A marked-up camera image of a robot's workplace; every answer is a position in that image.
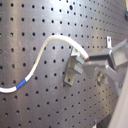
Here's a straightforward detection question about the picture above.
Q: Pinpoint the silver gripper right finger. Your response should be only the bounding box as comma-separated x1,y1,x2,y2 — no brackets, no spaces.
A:
89,49,115,67

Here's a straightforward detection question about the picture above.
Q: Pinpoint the white cable with blue band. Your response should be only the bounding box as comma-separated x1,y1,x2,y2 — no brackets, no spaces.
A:
0,34,90,94

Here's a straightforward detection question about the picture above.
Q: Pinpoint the grey metal cable clip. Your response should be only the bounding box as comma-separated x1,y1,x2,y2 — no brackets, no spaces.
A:
64,48,84,86

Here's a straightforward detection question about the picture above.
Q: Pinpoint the small metal post clip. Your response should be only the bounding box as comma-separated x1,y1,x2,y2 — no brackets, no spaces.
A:
106,36,112,49

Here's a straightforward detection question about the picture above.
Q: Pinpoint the perforated metal breadboard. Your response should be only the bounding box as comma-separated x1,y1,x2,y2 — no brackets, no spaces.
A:
0,0,128,128

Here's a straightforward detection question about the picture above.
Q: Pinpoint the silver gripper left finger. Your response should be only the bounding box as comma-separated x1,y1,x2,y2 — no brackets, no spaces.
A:
83,62,122,95

